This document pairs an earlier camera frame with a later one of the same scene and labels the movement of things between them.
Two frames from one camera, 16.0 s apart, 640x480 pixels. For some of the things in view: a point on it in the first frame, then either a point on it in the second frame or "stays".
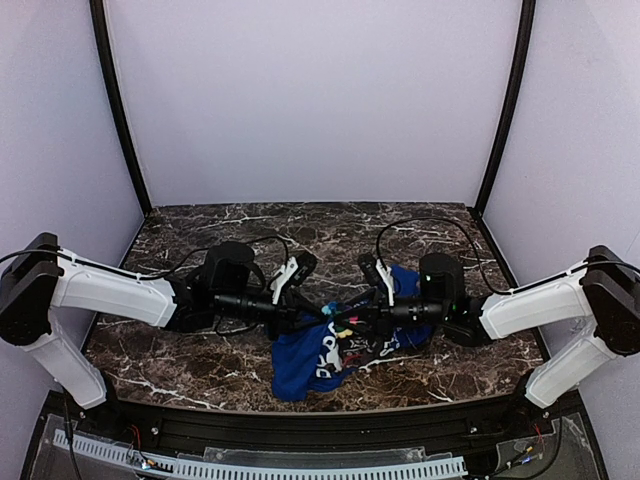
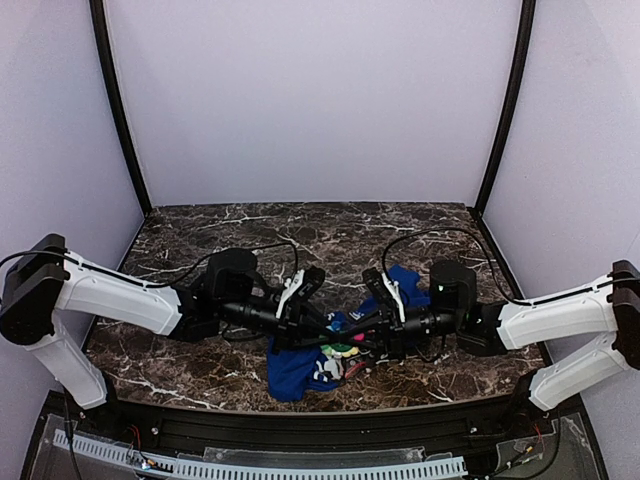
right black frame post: [520, 75] stays
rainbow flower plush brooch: [338, 312] to [335, 352]
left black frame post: [97, 11] stays
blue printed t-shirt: [308, 356] stays
